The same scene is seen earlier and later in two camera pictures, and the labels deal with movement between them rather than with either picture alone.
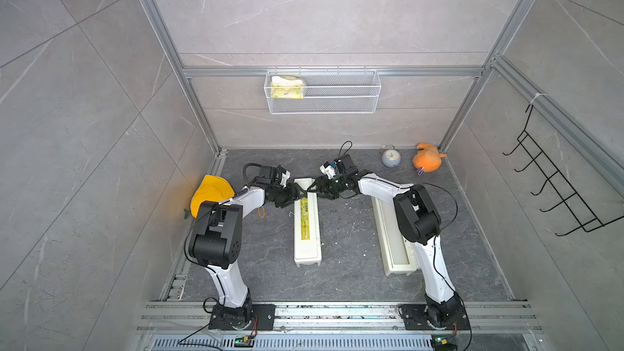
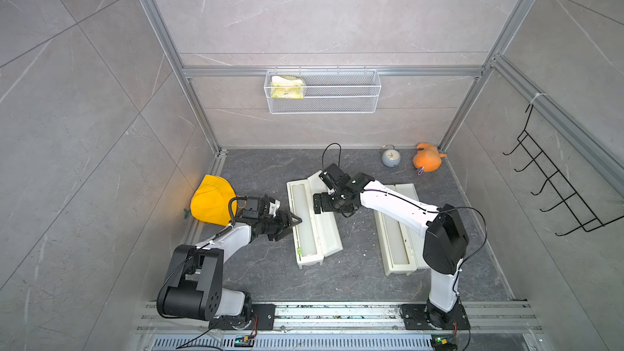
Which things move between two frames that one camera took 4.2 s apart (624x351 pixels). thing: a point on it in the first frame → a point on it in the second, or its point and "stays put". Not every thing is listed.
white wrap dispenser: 307,235 → 326,224
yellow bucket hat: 212,189 stays put
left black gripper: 293,195 → 286,222
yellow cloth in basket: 287,87 stays put
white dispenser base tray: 397,253 stays put
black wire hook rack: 587,221 stays put
